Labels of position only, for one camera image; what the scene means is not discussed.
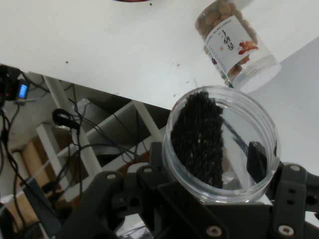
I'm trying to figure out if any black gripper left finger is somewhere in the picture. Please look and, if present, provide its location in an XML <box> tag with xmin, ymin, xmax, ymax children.
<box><xmin>57</xmin><ymin>141</ymin><xmax>232</xmax><ymax>239</ymax></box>

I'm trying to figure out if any nut jar with white lid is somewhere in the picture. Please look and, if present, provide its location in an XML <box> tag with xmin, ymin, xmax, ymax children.
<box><xmin>194</xmin><ymin>0</ymin><xmax>282</xmax><ymax>94</ymax></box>

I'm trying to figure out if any thin black cable tangle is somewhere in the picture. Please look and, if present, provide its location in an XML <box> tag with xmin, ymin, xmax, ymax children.
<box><xmin>51</xmin><ymin>83</ymin><xmax>153</xmax><ymax>197</ymax></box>

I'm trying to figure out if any spice bottle with green cap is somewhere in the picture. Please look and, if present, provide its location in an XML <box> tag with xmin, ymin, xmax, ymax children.
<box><xmin>222</xmin><ymin>74</ymin><xmax>235</xmax><ymax>89</ymax></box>

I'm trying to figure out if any white table base frame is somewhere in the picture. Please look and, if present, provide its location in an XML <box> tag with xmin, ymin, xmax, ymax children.
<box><xmin>36</xmin><ymin>75</ymin><xmax>166</xmax><ymax>180</ymax></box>

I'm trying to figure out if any brown wooden board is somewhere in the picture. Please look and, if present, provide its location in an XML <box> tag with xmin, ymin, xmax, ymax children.
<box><xmin>21</xmin><ymin>138</ymin><xmax>66</xmax><ymax>200</ymax></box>

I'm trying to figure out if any thick black cable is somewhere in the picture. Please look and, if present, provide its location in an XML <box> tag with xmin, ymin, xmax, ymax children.
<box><xmin>0</xmin><ymin>107</ymin><xmax>29</xmax><ymax>230</ymax></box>

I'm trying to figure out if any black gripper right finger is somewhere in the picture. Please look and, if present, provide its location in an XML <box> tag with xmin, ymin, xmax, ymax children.
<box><xmin>246</xmin><ymin>141</ymin><xmax>319</xmax><ymax>239</ymax></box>

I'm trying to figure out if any clear jar with black seeds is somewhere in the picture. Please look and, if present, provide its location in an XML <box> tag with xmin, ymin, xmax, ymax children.
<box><xmin>161</xmin><ymin>85</ymin><xmax>281</xmax><ymax>204</ymax></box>

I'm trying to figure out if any power meter with blue display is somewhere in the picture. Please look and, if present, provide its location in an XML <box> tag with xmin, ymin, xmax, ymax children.
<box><xmin>14</xmin><ymin>79</ymin><xmax>30</xmax><ymax>101</ymax></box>

